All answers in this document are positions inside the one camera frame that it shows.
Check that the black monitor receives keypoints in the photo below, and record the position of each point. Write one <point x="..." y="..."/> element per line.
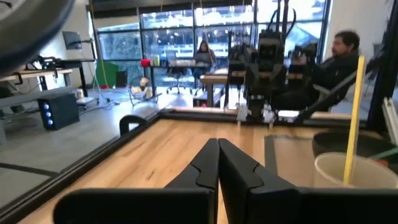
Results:
<point x="72" y="40"/>

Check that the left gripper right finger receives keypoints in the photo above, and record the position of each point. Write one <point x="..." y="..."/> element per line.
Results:
<point x="242" y="186"/>

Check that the wooden desk black legs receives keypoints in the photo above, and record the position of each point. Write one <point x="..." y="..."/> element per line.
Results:
<point x="34" y="74"/>

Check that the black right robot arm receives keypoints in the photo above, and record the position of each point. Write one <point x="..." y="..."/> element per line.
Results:
<point x="267" y="46"/>

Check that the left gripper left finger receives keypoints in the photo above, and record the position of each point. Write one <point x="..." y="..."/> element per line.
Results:
<point x="199" y="186"/>

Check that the reclined chair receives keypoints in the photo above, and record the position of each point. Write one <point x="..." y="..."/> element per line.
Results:
<point x="323" y="96"/>

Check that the long desk by window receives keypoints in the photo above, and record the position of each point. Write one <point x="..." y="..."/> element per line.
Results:
<point x="177" y="65"/>

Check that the black bowl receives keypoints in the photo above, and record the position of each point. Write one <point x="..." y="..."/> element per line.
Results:
<point x="335" y="143"/>

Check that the green panel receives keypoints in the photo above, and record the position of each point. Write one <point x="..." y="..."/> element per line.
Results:
<point x="107" y="73"/>

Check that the red cup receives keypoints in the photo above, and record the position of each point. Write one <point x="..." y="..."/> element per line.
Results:
<point x="145" y="63"/>

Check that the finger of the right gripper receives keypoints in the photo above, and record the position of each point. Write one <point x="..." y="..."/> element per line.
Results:
<point x="268" y="115"/>
<point x="242" y="113"/>

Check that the black upright frame post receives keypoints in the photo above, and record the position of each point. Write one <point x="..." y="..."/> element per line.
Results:
<point x="384" y="62"/>

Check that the person leaning in chair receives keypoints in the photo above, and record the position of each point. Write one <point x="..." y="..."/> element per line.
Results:
<point x="335" y="71"/>

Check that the grey laptop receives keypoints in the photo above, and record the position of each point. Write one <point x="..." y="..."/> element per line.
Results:
<point x="202" y="58"/>

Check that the beige paper cup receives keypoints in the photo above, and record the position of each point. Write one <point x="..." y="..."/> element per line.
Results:
<point x="329" y="174"/>

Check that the black office chair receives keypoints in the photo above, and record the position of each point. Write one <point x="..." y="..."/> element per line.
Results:
<point x="174" y="73"/>

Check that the white aluminium bar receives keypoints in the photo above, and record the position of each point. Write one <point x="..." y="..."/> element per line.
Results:
<point x="390" y="118"/>

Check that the wooden table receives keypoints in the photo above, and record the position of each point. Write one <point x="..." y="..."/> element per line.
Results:
<point x="214" y="79"/>

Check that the small black box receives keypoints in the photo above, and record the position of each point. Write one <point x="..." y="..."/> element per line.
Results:
<point x="121" y="79"/>

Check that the black computer box blue lights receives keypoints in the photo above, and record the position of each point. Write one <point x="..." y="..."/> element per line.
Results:
<point x="59" y="112"/>

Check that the yellow straw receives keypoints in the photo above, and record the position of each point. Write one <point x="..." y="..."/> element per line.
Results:
<point x="354" y="124"/>

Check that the person seated at desk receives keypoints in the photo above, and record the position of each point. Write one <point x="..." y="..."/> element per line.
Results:
<point x="204" y="49"/>

